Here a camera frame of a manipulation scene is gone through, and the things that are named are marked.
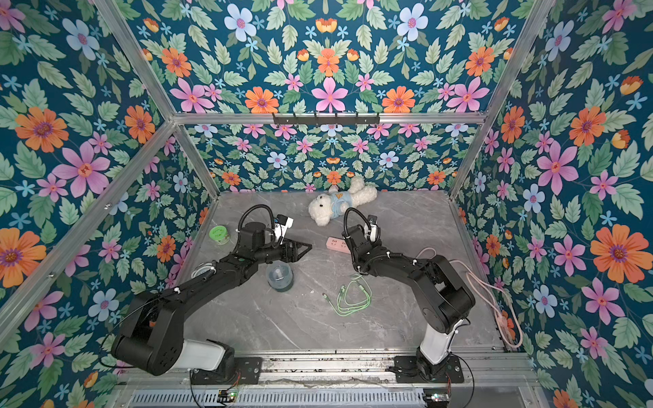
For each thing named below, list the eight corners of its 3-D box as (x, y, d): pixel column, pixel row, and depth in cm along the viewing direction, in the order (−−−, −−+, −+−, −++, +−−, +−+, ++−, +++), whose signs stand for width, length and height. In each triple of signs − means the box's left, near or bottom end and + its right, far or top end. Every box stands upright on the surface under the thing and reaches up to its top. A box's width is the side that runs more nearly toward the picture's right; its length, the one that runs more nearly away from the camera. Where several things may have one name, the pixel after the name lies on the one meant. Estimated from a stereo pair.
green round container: (211, 243, 104) (207, 236, 101) (216, 232, 108) (211, 225, 104) (227, 243, 104) (223, 236, 101) (231, 232, 108) (227, 225, 104)
